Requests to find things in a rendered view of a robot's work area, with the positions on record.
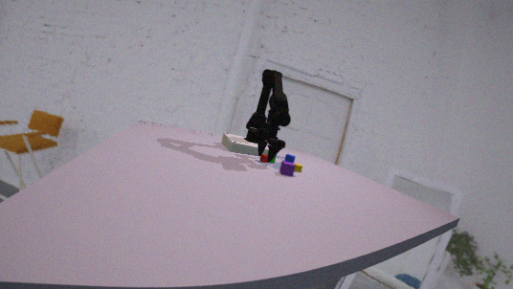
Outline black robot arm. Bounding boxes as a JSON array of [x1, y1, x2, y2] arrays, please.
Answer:
[[243, 69, 290, 144]]

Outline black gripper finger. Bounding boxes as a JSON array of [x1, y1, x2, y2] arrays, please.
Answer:
[[256, 140, 268, 156], [268, 145, 282, 162]]

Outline blue block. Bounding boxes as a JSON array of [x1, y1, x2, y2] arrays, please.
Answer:
[[284, 154, 295, 164]]

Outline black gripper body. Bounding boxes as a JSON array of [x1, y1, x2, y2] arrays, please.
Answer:
[[257, 122, 286, 148]]

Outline red block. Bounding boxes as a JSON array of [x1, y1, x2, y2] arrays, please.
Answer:
[[260, 154, 269, 163]]

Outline purple block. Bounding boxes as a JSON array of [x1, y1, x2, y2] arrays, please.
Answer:
[[279, 161, 295, 176]]

